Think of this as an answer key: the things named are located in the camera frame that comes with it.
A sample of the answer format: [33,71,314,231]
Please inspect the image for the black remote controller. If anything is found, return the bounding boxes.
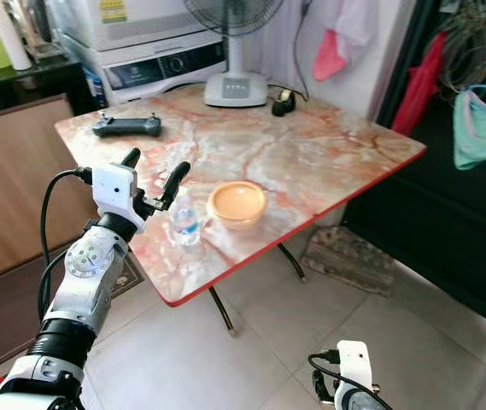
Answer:
[92,114,163,138]

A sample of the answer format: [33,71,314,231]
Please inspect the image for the small clear water bottle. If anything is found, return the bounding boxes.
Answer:
[171,202,202,249]

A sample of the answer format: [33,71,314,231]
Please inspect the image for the orange plastic bowl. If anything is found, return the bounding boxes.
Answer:
[207,180,267,230]

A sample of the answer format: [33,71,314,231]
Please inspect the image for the white washing machine dark panel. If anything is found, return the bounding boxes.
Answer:
[59,29,231,108]

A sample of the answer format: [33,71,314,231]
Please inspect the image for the white standing fan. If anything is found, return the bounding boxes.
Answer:
[183,0,286,108]

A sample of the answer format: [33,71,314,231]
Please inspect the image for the wooden cabinet black counter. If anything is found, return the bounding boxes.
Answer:
[0,58,100,288]

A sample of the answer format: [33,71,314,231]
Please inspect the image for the beige patterned floor mat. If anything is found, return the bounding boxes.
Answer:
[300,225,398,296]

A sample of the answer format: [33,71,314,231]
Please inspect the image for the small black charger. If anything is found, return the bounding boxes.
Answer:
[272,89,297,118]

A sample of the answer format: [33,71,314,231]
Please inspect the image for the white appliance yellow label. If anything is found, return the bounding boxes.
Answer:
[46,0,206,52]

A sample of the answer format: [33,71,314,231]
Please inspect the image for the marble pattern folding table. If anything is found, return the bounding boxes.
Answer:
[55,84,427,334]

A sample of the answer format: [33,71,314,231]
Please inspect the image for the white paper roll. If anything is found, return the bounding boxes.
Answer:
[0,0,33,72]

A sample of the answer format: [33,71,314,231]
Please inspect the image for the black glossy cabinet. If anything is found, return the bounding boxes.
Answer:
[341,0,486,330]

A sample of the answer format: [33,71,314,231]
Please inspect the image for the pink hanging cloth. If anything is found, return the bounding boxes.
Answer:
[313,28,348,83]

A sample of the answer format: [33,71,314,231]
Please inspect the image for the white hanging garment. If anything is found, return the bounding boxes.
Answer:
[318,0,382,66]

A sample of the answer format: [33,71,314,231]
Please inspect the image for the red hanging cloth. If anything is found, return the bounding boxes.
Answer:
[391,32,449,138]

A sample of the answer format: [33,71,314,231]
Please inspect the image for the teal hanging cloth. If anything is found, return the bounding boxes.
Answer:
[452,80,486,171]

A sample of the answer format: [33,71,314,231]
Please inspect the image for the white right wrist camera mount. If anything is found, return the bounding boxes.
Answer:
[334,340,374,392]

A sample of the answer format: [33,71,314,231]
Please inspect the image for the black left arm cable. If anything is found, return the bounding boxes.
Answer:
[38,167,99,322]

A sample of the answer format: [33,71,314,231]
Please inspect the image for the wire clothes hangers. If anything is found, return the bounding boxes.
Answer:
[437,4,486,88]

